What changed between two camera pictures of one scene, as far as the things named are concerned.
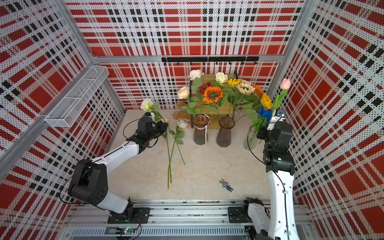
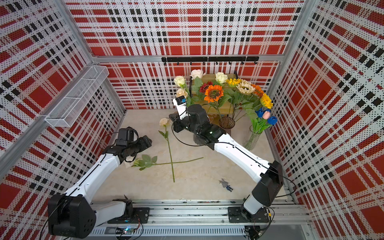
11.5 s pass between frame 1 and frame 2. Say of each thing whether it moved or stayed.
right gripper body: moved
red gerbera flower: stayed
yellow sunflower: stayed
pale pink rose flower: stayed
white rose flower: stayed
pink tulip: moved
